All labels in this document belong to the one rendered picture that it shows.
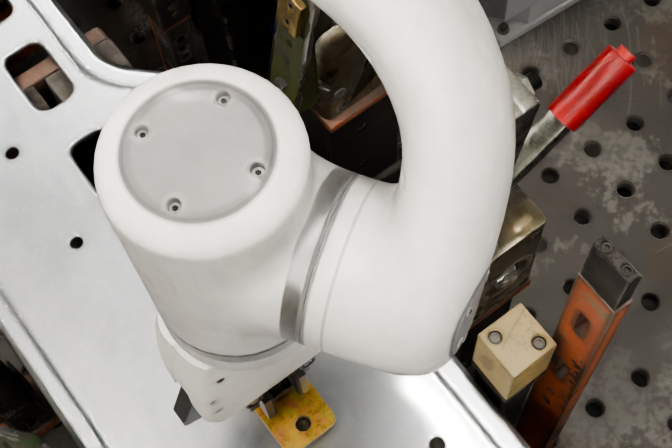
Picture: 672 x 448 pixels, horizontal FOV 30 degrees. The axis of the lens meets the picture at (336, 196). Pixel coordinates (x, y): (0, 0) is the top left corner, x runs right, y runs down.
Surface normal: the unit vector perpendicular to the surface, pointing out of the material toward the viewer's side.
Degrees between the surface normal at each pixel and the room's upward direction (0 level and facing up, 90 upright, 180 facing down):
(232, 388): 90
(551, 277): 0
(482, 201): 64
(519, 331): 0
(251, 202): 11
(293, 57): 78
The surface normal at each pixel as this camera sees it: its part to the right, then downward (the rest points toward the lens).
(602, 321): -0.80, 0.56
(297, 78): -0.79, 0.47
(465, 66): 0.73, -0.10
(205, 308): -0.18, 0.90
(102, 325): -0.04, -0.40
